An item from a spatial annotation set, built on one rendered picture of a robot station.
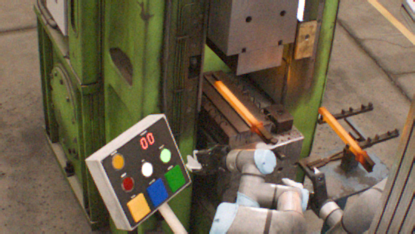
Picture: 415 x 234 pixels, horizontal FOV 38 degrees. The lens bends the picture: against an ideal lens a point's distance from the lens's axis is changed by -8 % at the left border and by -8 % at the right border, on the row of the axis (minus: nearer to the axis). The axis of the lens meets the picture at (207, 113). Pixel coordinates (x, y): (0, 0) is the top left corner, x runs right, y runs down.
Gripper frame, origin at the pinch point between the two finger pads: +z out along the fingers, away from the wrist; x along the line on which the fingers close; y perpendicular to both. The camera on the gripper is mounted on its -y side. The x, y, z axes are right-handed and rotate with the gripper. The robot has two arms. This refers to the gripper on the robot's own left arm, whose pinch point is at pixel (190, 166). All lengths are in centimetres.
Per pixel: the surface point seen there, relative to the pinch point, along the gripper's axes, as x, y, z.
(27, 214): -5, -38, 154
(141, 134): 5.9, 15.9, 10.3
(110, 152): 21.1, 17.0, 10.3
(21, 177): -23, -25, 177
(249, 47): -39.1, 27.2, -9.5
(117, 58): -31, 34, 54
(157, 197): 11.2, -6.2, 9.5
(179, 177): -1.7, -5.6, 9.5
